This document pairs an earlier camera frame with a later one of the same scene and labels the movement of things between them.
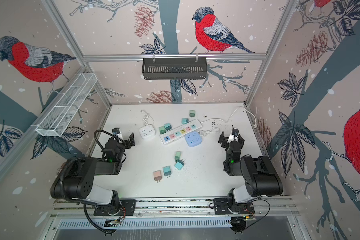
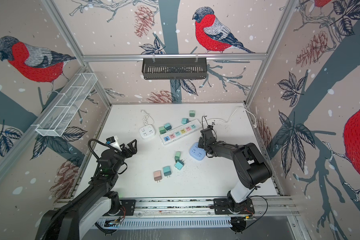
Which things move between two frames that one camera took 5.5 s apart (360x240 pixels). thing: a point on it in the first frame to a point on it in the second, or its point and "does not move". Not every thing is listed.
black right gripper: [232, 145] to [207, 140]
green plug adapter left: [162, 130] does not move
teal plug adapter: [179, 164] does not move
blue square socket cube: [193, 138] to [196, 152]
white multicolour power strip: [181, 131] does not move
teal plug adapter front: [167, 172] does not move
